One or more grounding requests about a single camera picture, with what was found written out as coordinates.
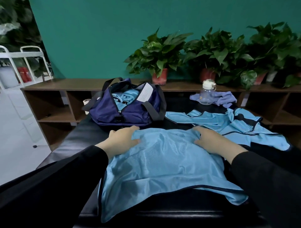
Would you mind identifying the person's right hand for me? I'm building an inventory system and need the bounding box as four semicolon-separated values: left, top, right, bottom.
193;125;247;163

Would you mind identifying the person's left hand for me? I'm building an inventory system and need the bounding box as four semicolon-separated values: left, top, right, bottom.
95;125;142;159

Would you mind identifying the navy blue bag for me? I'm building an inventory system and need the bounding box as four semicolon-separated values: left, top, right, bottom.
82;77;167;128

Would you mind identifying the purple cloth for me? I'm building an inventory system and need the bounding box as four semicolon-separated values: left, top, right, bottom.
189;91;238;109

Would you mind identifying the clear bottle silver cap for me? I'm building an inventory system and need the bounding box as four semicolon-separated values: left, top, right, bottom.
198;79;217;105

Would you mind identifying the person's right forearm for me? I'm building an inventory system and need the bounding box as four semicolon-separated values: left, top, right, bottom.
226;147;301;228

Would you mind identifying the person's left forearm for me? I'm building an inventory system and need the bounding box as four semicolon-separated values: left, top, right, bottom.
0;142;114;228

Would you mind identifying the black leather bench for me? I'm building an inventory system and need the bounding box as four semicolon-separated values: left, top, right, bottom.
37;96;301;228

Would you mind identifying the wooden shelf cabinet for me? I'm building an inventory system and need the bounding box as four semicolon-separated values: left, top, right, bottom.
21;78;301;151

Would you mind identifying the green plant in red pot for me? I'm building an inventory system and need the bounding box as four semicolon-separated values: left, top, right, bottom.
282;33;301;89
124;28;193;85
182;27;246;84

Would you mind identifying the green plant in white pot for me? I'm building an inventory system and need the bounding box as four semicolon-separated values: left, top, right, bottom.
237;21;294;90

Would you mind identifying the small plant in white pot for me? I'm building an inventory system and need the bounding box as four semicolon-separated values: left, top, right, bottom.
0;66;20;89

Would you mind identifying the white wheeled cart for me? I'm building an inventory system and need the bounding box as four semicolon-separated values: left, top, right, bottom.
0;45;54;148

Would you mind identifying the white metal rack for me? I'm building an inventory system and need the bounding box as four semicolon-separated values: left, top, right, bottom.
0;0;51;78

